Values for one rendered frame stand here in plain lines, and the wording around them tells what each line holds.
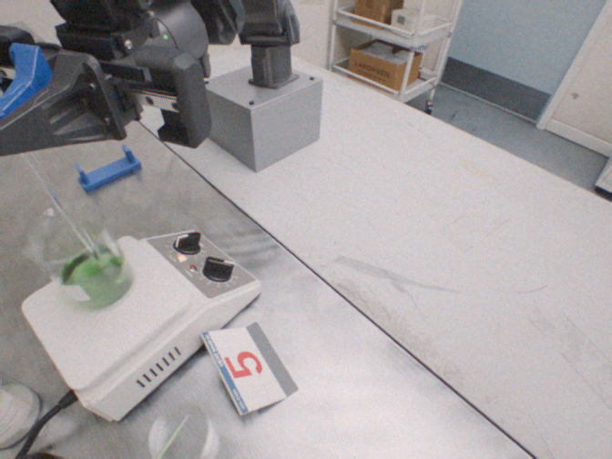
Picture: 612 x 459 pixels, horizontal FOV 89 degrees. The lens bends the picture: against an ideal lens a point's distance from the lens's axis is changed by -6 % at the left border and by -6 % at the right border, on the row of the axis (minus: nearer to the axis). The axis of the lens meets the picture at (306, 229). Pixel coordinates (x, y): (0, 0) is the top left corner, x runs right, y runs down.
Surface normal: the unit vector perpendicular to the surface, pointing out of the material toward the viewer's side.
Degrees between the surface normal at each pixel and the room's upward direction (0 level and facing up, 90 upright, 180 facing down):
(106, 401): 90
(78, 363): 0
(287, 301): 0
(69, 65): 45
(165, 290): 0
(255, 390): 40
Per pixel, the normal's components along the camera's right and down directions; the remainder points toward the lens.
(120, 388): 0.76, 0.50
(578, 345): 0.03, -0.67
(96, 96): -0.33, 0.70
